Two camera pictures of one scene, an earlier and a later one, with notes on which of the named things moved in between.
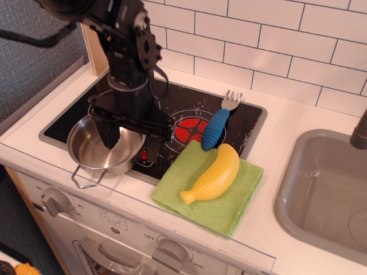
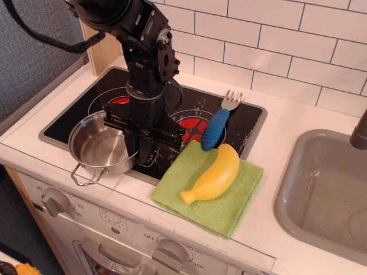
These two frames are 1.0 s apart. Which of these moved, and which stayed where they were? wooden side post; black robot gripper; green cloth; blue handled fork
Moved: black robot gripper
Stayed: wooden side post; green cloth; blue handled fork
